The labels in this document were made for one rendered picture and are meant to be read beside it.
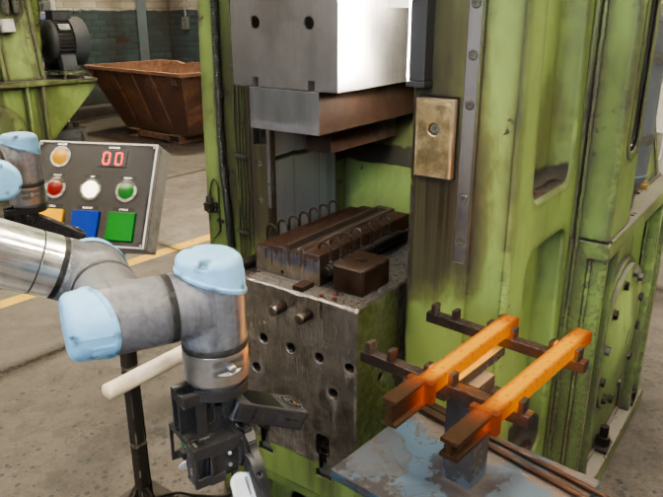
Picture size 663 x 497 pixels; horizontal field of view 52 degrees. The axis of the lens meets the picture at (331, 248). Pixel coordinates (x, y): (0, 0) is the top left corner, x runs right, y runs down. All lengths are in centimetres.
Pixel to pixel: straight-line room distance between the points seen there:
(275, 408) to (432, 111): 84
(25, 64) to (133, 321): 573
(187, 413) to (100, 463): 187
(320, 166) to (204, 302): 128
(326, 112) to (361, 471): 75
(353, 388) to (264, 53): 78
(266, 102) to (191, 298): 92
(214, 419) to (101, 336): 19
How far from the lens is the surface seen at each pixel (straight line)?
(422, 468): 135
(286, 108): 155
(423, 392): 107
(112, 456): 270
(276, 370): 172
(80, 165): 192
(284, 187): 185
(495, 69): 145
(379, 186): 202
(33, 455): 280
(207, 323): 74
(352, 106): 160
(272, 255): 167
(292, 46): 153
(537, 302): 193
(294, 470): 185
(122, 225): 181
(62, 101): 674
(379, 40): 159
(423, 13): 147
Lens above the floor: 154
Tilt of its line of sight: 20 degrees down
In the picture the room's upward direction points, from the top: straight up
